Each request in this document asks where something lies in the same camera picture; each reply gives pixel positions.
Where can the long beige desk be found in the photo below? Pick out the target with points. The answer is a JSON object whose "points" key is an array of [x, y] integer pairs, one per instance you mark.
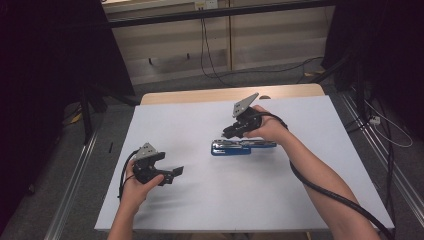
{"points": [[266, 36]]}

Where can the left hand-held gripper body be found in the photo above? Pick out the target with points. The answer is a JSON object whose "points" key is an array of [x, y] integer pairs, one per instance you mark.
{"points": [[144, 168]]}

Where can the small wooden table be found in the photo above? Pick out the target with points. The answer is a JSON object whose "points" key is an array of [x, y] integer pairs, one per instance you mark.
{"points": [[216, 94]]}

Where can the aluminium floor rail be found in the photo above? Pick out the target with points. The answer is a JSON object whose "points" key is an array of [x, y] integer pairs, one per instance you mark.
{"points": [[383, 163], [70, 190]]}

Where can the black curtain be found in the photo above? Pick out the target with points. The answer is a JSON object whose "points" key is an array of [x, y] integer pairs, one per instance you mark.
{"points": [[50, 66], [383, 40]]}

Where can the black metal stand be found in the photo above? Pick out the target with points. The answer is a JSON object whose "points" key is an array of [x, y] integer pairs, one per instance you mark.
{"points": [[88, 113]]}

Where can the white wall socket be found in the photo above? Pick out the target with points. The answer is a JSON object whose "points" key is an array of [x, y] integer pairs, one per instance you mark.
{"points": [[206, 4]]}

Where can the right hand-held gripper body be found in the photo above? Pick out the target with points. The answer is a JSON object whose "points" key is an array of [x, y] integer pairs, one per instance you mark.
{"points": [[245, 115]]}

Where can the blue stapler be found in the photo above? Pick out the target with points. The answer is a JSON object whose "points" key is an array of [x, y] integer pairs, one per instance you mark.
{"points": [[230, 150]]}

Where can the small black pen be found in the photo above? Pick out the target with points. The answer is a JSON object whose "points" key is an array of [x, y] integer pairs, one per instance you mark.
{"points": [[110, 147]]}

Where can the white table cover sheet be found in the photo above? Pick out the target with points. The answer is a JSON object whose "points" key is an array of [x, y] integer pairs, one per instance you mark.
{"points": [[216, 193]]}

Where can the person's right hand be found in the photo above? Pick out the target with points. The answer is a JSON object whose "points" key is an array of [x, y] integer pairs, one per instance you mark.
{"points": [[270, 128]]}

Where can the person's left hand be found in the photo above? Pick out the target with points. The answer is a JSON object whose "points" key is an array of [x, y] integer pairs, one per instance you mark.
{"points": [[136, 193]]}

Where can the white power adapter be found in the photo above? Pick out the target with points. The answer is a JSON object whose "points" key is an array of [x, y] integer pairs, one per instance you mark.
{"points": [[374, 120]]}

